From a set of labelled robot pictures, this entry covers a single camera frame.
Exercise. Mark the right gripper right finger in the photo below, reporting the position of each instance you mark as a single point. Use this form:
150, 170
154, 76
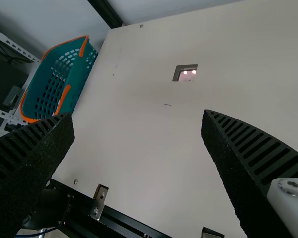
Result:
250, 168

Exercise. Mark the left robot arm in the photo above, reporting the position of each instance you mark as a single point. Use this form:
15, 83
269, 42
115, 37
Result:
54, 200

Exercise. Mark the teal shopping basket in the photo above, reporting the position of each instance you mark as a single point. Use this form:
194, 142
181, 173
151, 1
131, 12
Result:
77, 69

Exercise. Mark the black post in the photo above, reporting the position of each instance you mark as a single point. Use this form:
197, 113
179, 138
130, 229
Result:
106, 12

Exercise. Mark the white metal shelf rack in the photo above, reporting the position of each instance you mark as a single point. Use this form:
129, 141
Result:
15, 44

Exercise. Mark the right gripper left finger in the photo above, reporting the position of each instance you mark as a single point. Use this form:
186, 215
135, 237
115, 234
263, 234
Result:
27, 161

